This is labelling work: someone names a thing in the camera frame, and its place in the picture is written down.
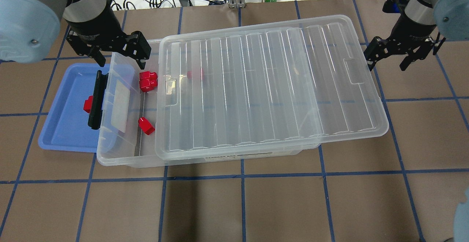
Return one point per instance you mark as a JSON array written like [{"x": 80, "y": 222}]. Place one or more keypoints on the red block upper pair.
[{"x": 148, "y": 81}]

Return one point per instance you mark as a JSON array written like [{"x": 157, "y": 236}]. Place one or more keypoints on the clear plastic box lid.
[{"x": 348, "y": 102}]

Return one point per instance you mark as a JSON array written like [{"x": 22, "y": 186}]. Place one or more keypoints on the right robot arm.
[{"x": 451, "y": 17}]

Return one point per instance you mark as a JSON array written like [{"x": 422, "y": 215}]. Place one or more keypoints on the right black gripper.
[{"x": 411, "y": 27}]

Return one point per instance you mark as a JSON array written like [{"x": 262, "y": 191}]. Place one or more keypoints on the clear plastic storage box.
[{"x": 124, "y": 125}]

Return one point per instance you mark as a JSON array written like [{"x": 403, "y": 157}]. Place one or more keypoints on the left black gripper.
[{"x": 96, "y": 25}]

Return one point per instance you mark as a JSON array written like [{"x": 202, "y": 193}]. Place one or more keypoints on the black box latch handle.
[{"x": 94, "y": 120}]

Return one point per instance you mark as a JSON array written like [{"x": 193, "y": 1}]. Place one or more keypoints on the blue plastic tray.
[{"x": 66, "y": 126}]

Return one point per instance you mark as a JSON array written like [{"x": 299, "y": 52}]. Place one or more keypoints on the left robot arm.
[{"x": 28, "y": 29}]

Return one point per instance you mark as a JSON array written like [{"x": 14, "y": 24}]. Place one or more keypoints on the red block far compartment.
[{"x": 196, "y": 74}]

